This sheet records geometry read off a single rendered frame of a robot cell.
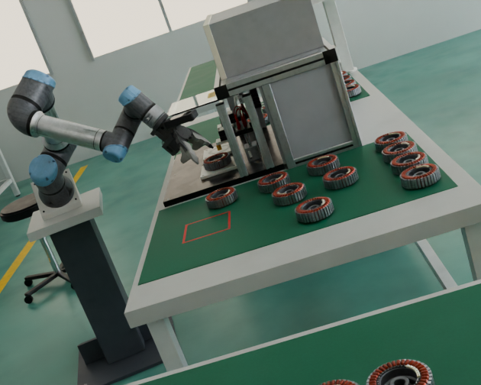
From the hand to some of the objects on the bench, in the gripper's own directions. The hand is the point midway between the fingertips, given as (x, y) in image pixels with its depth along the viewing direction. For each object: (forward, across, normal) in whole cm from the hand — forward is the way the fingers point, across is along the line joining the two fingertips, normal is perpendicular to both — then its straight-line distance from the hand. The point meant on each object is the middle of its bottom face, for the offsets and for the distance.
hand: (208, 154), depth 236 cm
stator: (+15, 0, -11) cm, 18 cm away
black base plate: (+6, -45, -23) cm, 51 cm away
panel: (+17, -53, -3) cm, 56 cm away
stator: (+34, -12, +18) cm, 40 cm away
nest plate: (+2, -56, -27) cm, 62 cm away
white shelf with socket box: (+20, -149, -3) cm, 150 cm away
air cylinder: (+14, -38, -9) cm, 41 cm away
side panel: (+33, -27, +16) cm, 45 cm away
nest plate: (+6, -33, -20) cm, 39 cm away
